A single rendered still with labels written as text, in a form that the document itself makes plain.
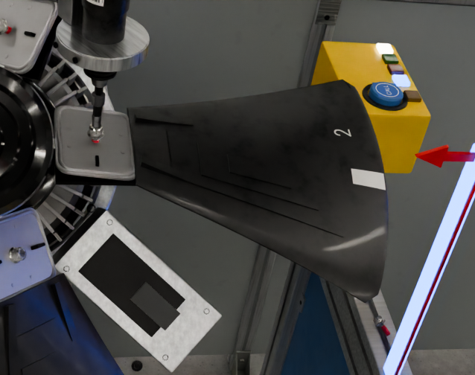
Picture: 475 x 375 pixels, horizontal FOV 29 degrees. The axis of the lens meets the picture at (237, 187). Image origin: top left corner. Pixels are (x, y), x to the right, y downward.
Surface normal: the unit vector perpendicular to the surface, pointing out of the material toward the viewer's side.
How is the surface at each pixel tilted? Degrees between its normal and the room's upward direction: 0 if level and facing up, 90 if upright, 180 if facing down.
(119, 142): 7
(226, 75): 90
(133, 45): 0
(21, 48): 48
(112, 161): 7
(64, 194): 53
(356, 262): 28
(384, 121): 90
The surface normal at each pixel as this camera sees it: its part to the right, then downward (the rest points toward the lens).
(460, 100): 0.16, 0.65
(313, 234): 0.39, -0.48
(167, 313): 0.22, 0.00
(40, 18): -0.52, -0.35
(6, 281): 0.86, -0.22
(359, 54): 0.16, -0.76
